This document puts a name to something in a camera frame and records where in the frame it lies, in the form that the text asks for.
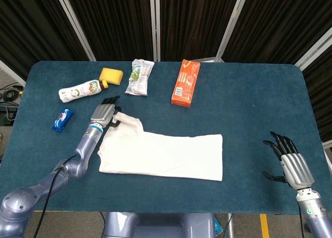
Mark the blue snack packet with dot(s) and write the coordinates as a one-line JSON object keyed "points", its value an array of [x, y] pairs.
{"points": [[62, 120]]}

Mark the teal table cover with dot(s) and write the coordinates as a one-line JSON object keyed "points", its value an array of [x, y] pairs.
{"points": [[259, 105]]}

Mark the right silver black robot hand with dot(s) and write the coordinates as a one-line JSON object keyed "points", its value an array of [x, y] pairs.
{"points": [[295, 168]]}

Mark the dark pleated curtain panel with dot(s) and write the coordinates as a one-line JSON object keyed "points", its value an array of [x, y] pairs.
{"points": [[280, 22], [194, 22], [321, 92], [114, 22], [31, 28]]}

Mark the white t-shirt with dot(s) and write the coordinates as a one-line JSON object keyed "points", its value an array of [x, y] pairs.
{"points": [[160, 155]]}

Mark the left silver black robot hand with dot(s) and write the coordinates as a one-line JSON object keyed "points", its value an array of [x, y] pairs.
{"points": [[103, 113]]}

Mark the yellow sponge block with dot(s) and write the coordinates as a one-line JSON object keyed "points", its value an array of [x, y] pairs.
{"points": [[112, 76]]}

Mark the white drink bottle yellow cap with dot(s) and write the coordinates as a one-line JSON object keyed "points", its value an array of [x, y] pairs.
{"points": [[77, 92]]}

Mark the metal table leg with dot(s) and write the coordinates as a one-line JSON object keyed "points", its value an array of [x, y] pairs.
{"points": [[230, 225]]}

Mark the silver snack packet green print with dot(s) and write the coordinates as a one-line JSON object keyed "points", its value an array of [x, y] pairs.
{"points": [[138, 77]]}

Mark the orange cardboard box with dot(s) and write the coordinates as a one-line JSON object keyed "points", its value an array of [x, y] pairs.
{"points": [[185, 85]]}

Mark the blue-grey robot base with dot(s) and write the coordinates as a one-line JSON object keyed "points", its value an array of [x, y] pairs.
{"points": [[155, 225]]}

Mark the white screen frame post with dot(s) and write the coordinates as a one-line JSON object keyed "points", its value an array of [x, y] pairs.
{"points": [[10, 71], [154, 22], [232, 22], [313, 50], [74, 22]]}

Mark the grey floor box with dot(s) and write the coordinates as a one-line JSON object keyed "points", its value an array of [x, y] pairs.
{"points": [[6, 116]]}

